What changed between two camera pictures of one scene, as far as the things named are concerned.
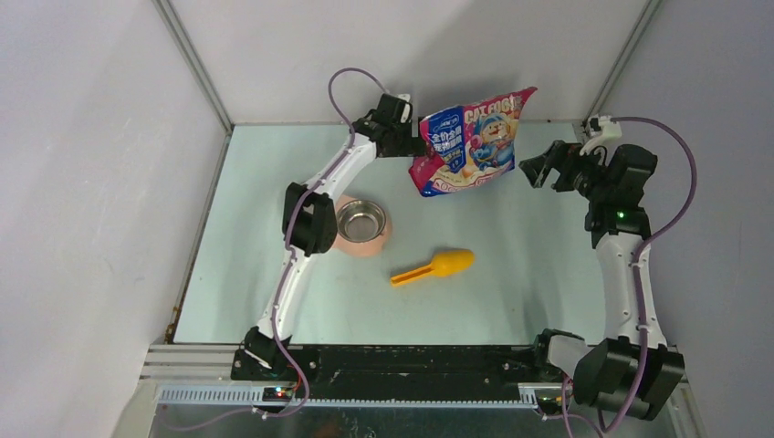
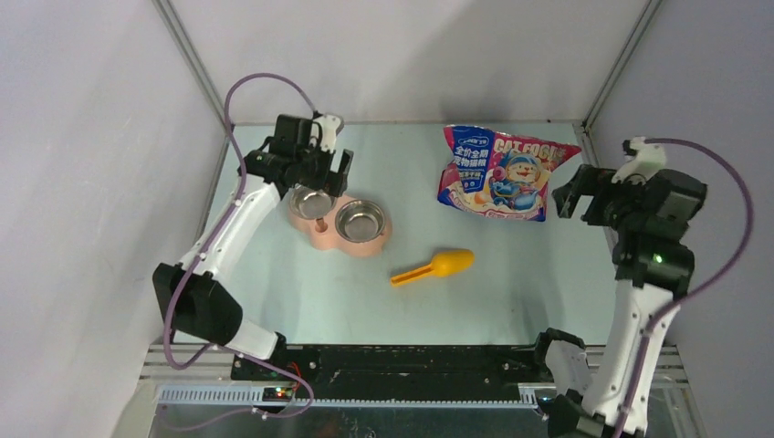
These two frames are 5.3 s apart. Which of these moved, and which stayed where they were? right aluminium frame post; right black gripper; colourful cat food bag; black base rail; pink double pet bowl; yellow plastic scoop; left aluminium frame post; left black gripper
Moved: colourful cat food bag; right black gripper; left black gripper
Stayed: pink double pet bowl; black base rail; left aluminium frame post; right aluminium frame post; yellow plastic scoop
